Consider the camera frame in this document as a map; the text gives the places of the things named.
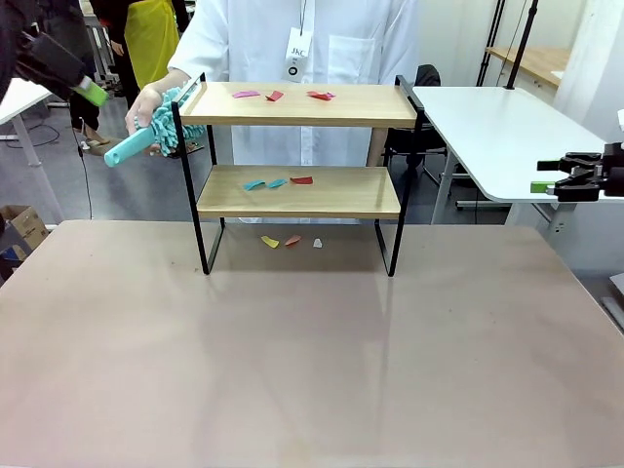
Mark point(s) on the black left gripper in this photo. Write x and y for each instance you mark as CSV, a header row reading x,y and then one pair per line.
x,y
49,63

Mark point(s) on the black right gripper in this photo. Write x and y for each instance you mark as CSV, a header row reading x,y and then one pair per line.
x,y
614,163

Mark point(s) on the teal microfibre duster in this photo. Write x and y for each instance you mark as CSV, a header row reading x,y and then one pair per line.
x,y
131,146

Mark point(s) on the person's right forearm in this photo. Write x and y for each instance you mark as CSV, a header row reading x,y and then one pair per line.
x,y
168,83

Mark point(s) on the person's left forearm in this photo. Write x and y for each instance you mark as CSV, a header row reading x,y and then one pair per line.
x,y
375,146

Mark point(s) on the two-tier wooden black-framed shelf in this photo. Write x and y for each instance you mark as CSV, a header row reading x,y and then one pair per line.
x,y
297,109

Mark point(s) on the person's right hand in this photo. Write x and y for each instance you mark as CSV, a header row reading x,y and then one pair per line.
x,y
144,109

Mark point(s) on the person in dark clothes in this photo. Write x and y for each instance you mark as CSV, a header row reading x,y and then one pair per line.
x,y
88,119

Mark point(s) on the person in yellow apron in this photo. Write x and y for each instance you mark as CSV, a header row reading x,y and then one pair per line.
x,y
151,39

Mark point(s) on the white side table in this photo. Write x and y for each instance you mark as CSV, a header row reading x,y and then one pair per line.
x,y
512,131

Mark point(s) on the wooden background desk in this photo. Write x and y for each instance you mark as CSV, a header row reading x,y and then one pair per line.
x,y
541,61

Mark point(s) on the black pole stand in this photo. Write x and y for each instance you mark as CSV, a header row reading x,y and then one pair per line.
x,y
522,44

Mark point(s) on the cardboard box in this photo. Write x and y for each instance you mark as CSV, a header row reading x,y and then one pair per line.
x,y
29,224

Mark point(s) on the pink paper scrap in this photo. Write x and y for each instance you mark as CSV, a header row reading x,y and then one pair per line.
x,y
246,94

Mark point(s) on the black tripod stand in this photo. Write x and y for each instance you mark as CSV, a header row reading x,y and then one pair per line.
x,y
492,39

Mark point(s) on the person in white coat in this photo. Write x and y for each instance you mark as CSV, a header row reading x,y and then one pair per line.
x,y
253,44

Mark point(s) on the folded red paper scrap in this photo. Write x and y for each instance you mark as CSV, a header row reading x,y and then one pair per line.
x,y
275,96

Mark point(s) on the black office chair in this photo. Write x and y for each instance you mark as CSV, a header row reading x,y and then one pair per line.
x,y
426,75

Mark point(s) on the long teal paper scrap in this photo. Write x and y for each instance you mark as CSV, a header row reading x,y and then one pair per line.
x,y
253,185

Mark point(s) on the short teal paper scrap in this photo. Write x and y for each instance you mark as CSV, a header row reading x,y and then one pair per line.
x,y
277,183

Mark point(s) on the white name badge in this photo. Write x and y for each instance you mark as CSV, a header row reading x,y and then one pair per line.
x,y
296,53

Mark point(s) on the wide red paper scrap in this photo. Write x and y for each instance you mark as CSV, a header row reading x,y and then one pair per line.
x,y
318,97

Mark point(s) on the flat red paper scrap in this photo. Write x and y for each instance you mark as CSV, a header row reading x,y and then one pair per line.
x,y
302,181

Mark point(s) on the yellow paper scrap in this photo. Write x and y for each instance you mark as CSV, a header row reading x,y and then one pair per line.
x,y
269,242

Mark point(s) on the white paper scrap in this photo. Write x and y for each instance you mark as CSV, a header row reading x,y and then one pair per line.
x,y
318,243

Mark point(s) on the grey metal frame piece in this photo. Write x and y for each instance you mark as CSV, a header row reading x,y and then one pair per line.
x,y
618,283

